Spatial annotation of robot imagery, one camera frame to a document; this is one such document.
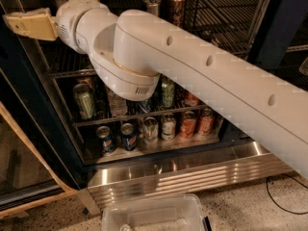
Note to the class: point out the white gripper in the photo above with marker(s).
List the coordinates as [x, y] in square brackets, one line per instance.
[66, 20]

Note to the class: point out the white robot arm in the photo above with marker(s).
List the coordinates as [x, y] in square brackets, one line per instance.
[129, 53]

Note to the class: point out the gold can middle rear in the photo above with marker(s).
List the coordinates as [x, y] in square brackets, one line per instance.
[87, 80]

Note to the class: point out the green can middle left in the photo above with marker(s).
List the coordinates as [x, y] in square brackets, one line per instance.
[84, 98]

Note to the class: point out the tall redbull can centre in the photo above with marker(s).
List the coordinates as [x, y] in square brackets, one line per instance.
[152, 6]

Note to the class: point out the brown gold tall can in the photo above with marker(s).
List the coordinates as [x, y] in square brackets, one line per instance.
[176, 12]

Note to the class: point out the blue white can middle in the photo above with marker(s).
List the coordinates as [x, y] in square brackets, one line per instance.
[145, 106]

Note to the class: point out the green can middle centre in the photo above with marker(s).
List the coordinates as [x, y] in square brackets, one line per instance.
[168, 92]

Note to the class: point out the blue pepsi can left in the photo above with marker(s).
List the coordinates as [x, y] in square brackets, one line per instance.
[106, 139]

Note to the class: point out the blue pepsi can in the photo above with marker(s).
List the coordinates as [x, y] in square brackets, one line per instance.
[106, 139]
[128, 136]

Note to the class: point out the silver green can bottom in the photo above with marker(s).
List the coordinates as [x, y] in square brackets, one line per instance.
[150, 129]

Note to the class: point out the blue pepsi can right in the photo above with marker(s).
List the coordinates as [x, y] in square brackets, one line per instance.
[128, 136]

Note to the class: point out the white can bottom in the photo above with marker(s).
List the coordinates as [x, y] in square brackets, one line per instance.
[168, 126]

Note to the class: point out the orange can middle shelf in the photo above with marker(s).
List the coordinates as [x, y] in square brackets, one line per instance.
[190, 99]

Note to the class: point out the stainless steel fridge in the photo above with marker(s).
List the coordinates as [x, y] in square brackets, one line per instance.
[227, 155]

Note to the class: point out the open glass fridge door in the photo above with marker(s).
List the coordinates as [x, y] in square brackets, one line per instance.
[38, 161]

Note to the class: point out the orange can bottom left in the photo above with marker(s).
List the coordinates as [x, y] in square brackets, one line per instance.
[187, 124]

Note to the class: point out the orange can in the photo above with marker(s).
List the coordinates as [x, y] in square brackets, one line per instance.
[187, 124]
[206, 122]

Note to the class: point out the orange can bottom right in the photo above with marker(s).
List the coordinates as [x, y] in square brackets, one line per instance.
[206, 122]

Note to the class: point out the clear water bottle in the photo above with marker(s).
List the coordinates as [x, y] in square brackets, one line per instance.
[117, 104]

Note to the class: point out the clear plastic bin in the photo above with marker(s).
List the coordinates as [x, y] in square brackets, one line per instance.
[172, 213]

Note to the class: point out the middle wire fridge shelf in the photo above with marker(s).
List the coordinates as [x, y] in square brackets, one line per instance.
[97, 121]

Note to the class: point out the wire fridge shelf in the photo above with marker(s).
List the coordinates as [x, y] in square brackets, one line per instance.
[97, 121]
[226, 23]

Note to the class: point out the top wire fridge shelf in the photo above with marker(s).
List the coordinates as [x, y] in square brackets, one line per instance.
[226, 23]

